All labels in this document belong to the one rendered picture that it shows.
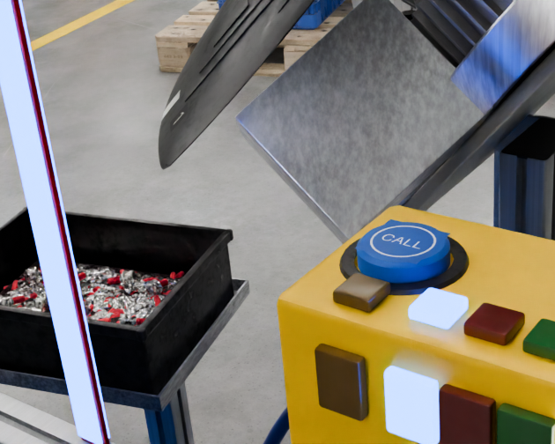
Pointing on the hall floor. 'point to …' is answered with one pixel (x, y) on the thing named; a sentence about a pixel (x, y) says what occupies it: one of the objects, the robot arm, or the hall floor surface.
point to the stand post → (539, 181)
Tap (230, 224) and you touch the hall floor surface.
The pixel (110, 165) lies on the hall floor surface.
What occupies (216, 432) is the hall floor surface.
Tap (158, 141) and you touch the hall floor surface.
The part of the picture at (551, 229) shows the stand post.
